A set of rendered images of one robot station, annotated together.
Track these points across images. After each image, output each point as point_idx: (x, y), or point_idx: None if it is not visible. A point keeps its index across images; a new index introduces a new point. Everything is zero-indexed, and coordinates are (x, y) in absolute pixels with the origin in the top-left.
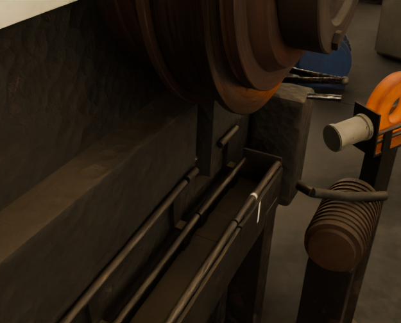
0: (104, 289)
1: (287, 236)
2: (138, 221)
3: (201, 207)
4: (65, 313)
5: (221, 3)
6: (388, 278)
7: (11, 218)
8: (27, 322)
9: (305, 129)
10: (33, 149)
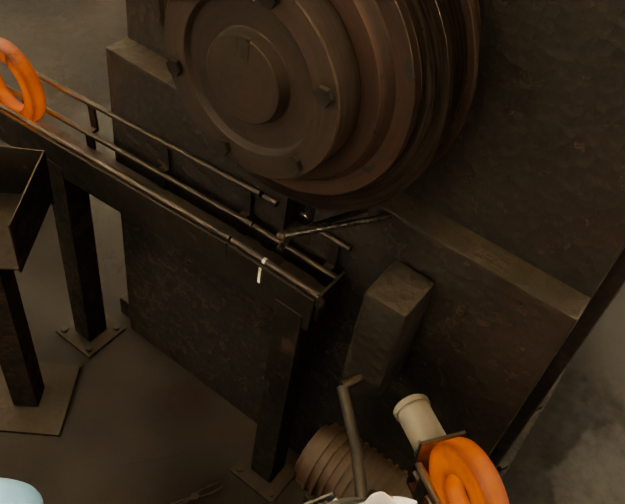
0: (181, 162)
1: None
2: (214, 160)
3: (259, 227)
4: (153, 133)
5: None
6: None
7: (159, 62)
8: (132, 104)
9: (371, 330)
10: None
